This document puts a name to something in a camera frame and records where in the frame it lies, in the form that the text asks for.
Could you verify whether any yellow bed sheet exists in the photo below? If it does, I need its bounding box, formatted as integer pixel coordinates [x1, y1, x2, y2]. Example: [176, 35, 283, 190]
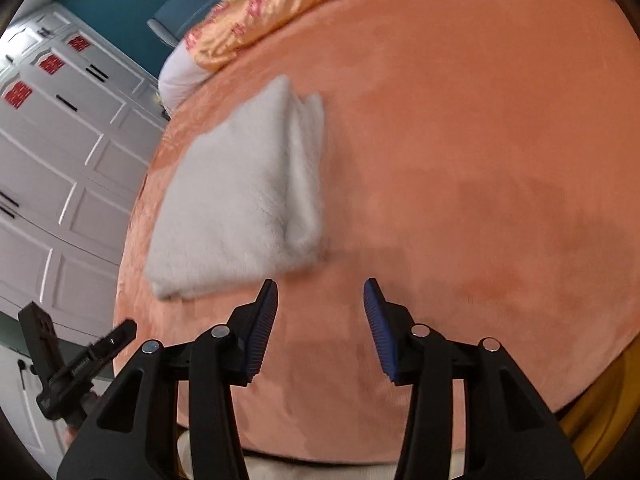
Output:
[560, 350, 640, 478]

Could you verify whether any orange floral satin pillow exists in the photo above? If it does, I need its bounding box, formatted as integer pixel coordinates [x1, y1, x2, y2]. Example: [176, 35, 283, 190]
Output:
[185, 0, 366, 72]

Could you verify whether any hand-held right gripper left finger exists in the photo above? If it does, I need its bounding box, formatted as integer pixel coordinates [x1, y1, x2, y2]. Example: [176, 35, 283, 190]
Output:
[56, 279, 279, 480]

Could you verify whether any white panelled wardrobe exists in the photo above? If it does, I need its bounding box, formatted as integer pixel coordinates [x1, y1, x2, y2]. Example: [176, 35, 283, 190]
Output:
[0, 2, 168, 343]

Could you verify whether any orange plush blanket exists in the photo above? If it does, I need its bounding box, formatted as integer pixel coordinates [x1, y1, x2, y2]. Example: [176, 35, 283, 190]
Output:
[114, 0, 640, 456]

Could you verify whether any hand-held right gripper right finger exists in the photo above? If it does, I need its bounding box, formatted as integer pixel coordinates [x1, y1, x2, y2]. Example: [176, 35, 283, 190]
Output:
[362, 277, 586, 480]

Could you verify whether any cream knit sweater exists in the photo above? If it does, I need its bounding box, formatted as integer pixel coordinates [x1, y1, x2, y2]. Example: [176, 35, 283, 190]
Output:
[145, 74, 328, 302]

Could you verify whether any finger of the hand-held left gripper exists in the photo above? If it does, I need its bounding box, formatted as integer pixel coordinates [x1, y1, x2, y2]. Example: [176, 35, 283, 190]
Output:
[92, 319, 139, 358]

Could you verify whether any white cloth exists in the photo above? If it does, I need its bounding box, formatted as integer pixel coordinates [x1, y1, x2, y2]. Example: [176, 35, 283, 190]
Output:
[175, 430, 403, 480]

